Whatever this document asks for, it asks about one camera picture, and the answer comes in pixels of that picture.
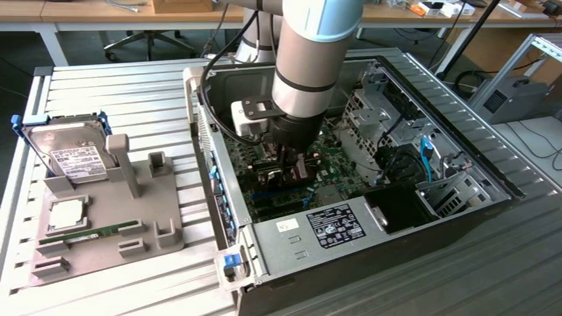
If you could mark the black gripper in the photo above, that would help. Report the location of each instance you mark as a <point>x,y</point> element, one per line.
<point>297,135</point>

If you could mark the graphics card with metal bracket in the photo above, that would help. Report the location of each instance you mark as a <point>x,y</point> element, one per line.
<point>292,186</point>

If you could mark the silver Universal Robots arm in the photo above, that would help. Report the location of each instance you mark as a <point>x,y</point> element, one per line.
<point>308,66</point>

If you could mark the green motherboard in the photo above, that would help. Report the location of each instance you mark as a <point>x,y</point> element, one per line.
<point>334,158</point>

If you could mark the perforated metal drive cage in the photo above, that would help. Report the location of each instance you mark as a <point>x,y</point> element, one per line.
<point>365,115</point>

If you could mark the grey chipset heatsink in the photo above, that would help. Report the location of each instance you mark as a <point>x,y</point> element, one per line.
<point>330,195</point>

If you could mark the blue expansion slot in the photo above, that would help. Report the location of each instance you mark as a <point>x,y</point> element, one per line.
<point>256,197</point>

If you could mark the black expansion slot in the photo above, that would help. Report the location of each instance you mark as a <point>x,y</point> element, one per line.
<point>282,213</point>
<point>278,202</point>

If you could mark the grey power supply with label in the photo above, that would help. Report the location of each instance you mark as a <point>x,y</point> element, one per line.
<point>281,250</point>

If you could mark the metal disk bay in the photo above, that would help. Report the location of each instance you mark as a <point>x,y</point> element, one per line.
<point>452,200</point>

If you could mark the blue case latch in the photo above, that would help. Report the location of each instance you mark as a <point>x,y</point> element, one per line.
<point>232,260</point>

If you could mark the black office chair base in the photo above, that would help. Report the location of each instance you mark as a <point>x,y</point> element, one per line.
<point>151,39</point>

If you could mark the open black PC case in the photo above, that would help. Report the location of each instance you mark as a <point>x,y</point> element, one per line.
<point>373,273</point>

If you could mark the grey plastic parts rack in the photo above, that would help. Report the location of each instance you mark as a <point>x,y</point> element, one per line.
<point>106,204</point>

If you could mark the brown cardboard box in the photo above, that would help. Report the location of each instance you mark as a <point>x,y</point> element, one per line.
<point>172,6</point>

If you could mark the white and orange box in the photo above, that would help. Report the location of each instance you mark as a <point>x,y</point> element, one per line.
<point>428,9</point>

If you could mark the black tripod pole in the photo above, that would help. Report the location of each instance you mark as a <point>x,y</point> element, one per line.
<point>471,33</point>

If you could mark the white box with black print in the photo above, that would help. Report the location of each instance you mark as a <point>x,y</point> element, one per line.
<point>457,11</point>

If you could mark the grey computer tower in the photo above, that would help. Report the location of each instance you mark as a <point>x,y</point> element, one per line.
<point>523,98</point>

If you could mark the silver hard disk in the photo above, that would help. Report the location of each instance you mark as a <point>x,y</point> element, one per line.
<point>57,138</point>

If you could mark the green RAM stick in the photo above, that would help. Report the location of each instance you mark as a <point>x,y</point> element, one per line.
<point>87,235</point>

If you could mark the silver CPU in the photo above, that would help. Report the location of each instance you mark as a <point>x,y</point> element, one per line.
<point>66,215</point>

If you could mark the blue disk caddy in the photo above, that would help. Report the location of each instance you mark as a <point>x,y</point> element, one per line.
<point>34,120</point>

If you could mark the beige flat box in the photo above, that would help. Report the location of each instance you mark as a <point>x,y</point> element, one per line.
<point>527,8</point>

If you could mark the black power adapter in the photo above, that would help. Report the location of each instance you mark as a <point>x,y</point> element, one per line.
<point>551,7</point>

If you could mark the white wrist camera with mount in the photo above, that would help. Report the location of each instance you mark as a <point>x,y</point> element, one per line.
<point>244,126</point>

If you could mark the wooden desk white frame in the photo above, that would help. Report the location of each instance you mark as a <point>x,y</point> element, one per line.
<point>386,17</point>
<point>87,14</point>

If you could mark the aluminium profile frame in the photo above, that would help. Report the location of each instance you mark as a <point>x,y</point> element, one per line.
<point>543,42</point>

